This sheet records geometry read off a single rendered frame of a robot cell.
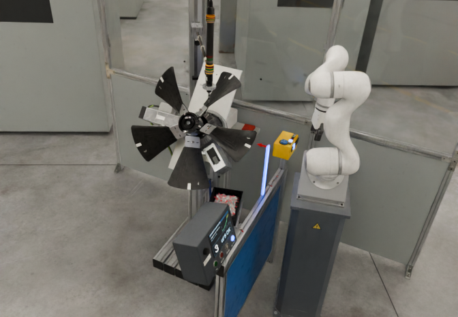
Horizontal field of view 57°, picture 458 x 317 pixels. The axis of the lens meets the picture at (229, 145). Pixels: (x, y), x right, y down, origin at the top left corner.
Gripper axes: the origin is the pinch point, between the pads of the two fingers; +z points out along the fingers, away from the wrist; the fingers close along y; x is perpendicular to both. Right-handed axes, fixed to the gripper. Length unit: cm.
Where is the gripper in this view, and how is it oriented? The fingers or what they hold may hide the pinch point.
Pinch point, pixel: (315, 133)
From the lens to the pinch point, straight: 220.8
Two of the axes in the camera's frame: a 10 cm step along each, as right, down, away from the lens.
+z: -1.4, 8.2, 5.5
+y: 0.3, 5.6, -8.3
